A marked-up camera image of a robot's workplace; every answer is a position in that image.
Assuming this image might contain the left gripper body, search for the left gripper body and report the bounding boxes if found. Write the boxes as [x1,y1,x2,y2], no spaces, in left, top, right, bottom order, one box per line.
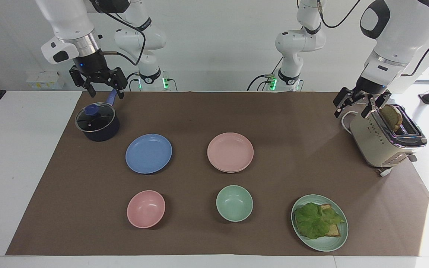
[354,76,387,98]

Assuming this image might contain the brown bread slice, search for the brown bread slice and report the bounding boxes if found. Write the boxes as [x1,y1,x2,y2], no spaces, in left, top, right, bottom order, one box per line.
[381,105,404,133]

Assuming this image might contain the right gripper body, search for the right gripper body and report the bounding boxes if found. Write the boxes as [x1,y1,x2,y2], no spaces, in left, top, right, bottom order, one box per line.
[72,50,110,79]

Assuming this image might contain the blue plate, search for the blue plate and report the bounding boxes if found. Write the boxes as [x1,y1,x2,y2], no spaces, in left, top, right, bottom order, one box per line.
[125,134,173,175]

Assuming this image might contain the white toaster cord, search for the white toaster cord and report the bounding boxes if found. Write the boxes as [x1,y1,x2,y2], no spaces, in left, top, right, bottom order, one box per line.
[341,110,360,134]

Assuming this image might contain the dark blue pot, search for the dark blue pot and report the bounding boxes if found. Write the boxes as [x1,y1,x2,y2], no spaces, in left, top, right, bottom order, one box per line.
[75,89,121,142]

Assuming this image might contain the beige plate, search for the beige plate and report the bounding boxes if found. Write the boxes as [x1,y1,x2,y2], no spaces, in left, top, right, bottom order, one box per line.
[208,156,253,173]

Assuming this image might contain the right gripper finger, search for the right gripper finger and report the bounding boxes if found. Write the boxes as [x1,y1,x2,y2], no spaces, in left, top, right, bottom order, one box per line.
[105,68,128,101]
[69,66,96,99]

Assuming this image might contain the brown toast slice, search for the brown toast slice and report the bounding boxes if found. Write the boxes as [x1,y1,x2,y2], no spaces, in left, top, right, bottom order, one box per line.
[318,203,342,238]

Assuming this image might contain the glass lid with blue knob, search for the glass lid with blue knob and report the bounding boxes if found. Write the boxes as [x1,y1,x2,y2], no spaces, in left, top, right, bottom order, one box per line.
[75,103,116,133]

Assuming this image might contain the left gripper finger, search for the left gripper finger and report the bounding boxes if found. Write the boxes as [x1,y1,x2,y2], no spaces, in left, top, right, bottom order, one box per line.
[361,93,393,119]
[333,87,357,119]

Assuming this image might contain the green lettuce leaf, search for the green lettuce leaf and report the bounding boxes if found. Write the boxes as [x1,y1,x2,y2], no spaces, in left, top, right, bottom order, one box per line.
[294,202,346,240]

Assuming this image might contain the green bowl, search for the green bowl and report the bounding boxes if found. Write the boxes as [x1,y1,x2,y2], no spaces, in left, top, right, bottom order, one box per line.
[216,185,254,223]

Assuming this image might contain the pink plate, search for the pink plate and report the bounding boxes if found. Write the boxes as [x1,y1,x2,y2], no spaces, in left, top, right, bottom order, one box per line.
[207,132,254,172]

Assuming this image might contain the pink bowl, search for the pink bowl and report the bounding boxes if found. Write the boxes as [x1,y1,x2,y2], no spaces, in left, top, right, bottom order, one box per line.
[127,190,166,229]

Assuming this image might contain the cream toaster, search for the cream toaster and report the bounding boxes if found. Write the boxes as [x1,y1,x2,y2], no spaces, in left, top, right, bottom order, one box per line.
[349,105,428,178]

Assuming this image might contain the green plate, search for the green plate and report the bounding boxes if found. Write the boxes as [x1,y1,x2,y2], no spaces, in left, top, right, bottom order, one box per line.
[291,194,349,252]

